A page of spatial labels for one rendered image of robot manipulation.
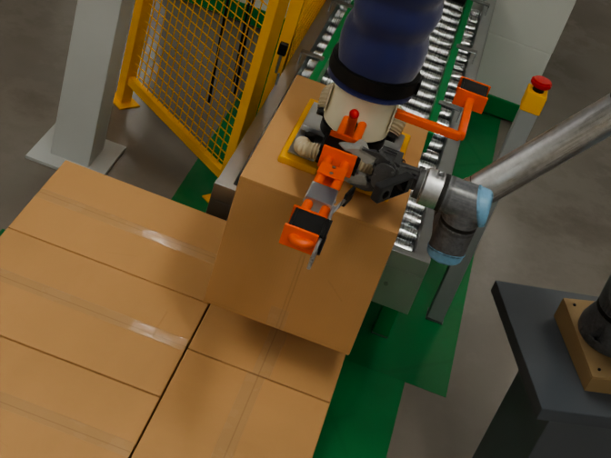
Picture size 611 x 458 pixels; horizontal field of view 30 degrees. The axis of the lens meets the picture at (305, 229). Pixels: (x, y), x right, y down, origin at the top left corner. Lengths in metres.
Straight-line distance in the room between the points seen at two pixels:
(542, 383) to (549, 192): 2.49
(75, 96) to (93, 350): 1.63
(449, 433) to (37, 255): 1.52
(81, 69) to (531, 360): 2.07
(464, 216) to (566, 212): 2.69
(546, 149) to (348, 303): 0.61
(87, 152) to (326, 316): 1.81
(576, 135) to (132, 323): 1.22
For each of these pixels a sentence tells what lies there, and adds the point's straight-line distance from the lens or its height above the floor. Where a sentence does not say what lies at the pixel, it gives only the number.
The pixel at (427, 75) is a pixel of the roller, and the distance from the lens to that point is 4.71.
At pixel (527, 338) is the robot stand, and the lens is 3.12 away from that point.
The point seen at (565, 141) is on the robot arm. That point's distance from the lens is 2.69.
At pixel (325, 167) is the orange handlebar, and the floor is 1.21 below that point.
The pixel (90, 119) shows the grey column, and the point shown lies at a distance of 4.37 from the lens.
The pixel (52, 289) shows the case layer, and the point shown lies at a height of 0.54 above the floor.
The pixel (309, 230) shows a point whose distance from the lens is 2.33.
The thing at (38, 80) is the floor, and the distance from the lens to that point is 4.99.
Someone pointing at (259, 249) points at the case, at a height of 0.88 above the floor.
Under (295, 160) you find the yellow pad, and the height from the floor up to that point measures 1.08.
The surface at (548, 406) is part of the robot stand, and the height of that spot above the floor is 0.75.
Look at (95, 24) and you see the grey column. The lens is 4.19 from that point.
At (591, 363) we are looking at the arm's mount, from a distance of 3.06.
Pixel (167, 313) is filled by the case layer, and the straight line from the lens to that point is 3.07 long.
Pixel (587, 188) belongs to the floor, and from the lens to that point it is 5.57.
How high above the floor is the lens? 2.53
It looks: 34 degrees down
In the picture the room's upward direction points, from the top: 19 degrees clockwise
